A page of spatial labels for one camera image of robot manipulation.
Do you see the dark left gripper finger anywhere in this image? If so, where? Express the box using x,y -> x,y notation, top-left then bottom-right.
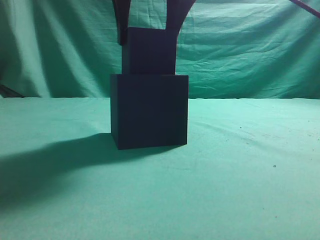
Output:
112,0 -> 131,46

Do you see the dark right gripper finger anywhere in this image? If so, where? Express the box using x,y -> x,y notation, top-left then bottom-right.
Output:
165,0 -> 193,45

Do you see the purple cube block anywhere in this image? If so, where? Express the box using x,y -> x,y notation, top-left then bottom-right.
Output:
121,27 -> 178,75

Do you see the dark cube groove box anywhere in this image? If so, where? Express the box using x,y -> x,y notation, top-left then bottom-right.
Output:
110,74 -> 189,150

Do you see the green cloth backdrop and cover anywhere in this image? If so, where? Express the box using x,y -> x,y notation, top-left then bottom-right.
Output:
0,0 -> 320,240

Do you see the dark red cable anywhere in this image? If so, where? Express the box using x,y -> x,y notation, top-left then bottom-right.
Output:
289,0 -> 320,16

